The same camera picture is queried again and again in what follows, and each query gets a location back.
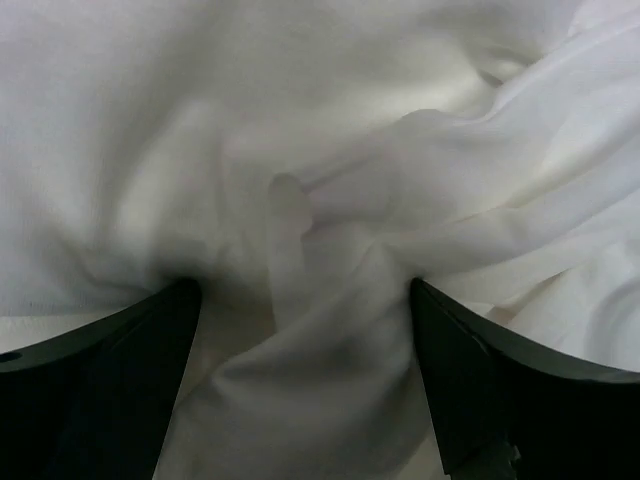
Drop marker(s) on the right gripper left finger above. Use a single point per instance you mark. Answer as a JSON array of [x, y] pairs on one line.
[[95, 403]]

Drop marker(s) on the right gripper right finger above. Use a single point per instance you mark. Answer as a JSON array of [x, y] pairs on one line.
[[505, 407]]

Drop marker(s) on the white t shirt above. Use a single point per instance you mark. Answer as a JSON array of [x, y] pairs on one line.
[[304, 160]]

